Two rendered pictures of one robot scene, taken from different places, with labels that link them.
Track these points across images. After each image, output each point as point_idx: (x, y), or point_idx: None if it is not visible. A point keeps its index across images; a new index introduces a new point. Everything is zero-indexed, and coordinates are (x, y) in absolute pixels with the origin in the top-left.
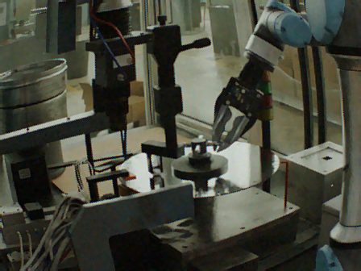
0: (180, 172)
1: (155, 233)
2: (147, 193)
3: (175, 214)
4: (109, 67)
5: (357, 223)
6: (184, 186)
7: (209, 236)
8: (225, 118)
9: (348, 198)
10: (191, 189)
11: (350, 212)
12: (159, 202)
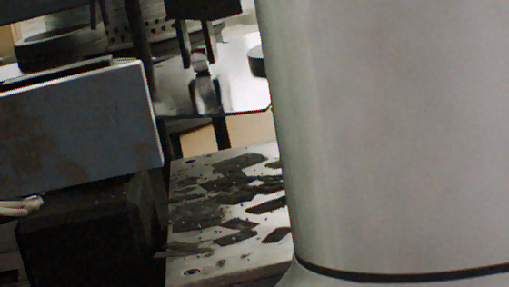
0: (251, 61)
1: (173, 230)
2: (12, 92)
3: (97, 158)
4: None
5: (342, 249)
6: (116, 73)
7: (282, 245)
8: None
9: (263, 52)
10: (137, 80)
11: (288, 155)
12: (45, 119)
